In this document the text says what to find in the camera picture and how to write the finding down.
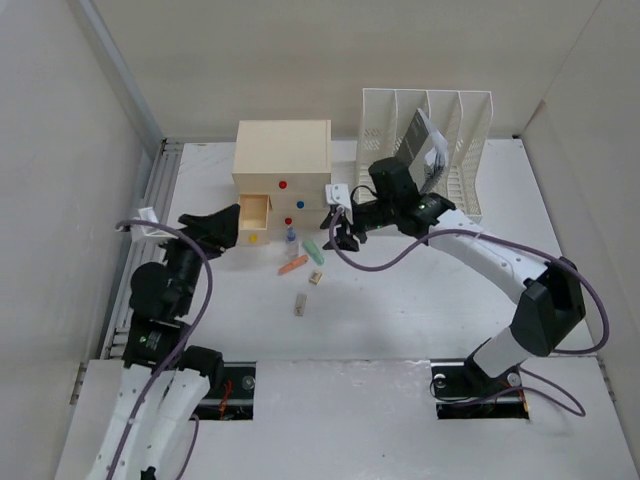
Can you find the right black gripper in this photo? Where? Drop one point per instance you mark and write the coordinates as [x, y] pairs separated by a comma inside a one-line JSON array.
[[345, 241]]

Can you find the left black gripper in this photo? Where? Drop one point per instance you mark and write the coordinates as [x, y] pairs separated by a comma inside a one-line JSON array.
[[221, 226]]

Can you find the green translucent case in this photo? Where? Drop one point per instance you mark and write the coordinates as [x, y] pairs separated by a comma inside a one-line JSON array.
[[314, 252]]

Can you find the small clear spray bottle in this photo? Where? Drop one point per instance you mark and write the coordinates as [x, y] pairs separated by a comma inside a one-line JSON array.
[[291, 244]]

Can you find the cream drawer cabinet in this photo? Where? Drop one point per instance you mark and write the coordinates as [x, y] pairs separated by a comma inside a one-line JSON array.
[[280, 169]]

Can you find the grey setup guide booklet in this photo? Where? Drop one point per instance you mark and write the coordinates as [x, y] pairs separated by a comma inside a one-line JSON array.
[[424, 150]]

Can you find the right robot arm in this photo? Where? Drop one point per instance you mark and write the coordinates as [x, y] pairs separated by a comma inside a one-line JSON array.
[[545, 290]]

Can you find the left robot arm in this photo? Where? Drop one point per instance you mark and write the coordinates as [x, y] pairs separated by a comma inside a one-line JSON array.
[[164, 377]]

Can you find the orange translucent case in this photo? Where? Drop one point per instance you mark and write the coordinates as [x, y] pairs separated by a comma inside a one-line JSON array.
[[294, 264]]

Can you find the small yellow eraser block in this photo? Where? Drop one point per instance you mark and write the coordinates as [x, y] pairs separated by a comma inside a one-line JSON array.
[[315, 277]]

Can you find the white plastic strip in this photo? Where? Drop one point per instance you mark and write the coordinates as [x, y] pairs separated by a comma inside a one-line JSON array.
[[300, 304]]

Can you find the white file organizer rack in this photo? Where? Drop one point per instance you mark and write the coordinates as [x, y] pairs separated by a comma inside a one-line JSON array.
[[462, 117]]

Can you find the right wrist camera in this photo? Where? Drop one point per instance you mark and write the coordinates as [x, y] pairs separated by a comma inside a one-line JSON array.
[[338, 198]]

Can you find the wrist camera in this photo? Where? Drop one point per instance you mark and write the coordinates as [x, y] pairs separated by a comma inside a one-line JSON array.
[[144, 227], [338, 198]]

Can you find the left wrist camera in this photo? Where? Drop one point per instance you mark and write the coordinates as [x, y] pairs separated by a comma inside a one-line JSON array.
[[144, 227]]

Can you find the aluminium frame rail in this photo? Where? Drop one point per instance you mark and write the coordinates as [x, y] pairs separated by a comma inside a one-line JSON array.
[[156, 176]]

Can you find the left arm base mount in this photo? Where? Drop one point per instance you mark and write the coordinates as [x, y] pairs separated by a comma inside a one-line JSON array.
[[233, 400]]

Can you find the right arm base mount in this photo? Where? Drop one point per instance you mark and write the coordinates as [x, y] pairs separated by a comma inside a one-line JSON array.
[[462, 392]]

